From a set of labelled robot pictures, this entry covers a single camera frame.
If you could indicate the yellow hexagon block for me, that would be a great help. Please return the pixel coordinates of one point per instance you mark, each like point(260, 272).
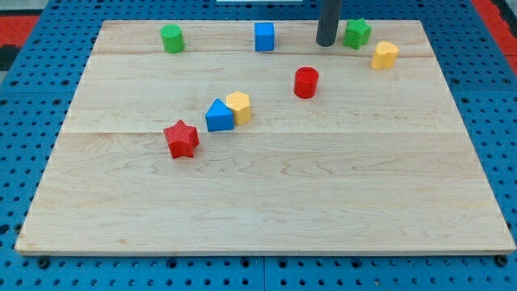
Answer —
point(239, 103)

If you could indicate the yellow heart block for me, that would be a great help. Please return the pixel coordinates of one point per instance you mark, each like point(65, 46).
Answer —
point(385, 56)

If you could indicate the blue triangle block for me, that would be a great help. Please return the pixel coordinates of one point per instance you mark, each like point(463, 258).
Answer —
point(219, 117)

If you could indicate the light wooden board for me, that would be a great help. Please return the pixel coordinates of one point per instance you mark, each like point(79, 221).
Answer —
point(377, 163)

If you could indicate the red star block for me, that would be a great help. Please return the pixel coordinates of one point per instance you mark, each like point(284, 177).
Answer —
point(182, 139)

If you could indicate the red cylinder block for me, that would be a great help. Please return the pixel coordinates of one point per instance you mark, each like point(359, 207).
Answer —
point(305, 84)

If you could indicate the blue cube block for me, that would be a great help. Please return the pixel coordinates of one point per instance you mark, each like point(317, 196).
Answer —
point(264, 37)

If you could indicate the green cylinder block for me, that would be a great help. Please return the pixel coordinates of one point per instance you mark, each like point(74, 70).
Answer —
point(172, 38)

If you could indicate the green star block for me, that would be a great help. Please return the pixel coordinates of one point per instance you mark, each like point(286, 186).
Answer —
point(357, 33)

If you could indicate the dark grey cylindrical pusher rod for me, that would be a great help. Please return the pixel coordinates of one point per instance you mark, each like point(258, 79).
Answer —
point(328, 22)

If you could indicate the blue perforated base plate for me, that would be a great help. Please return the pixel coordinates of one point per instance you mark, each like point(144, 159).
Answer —
point(40, 84)

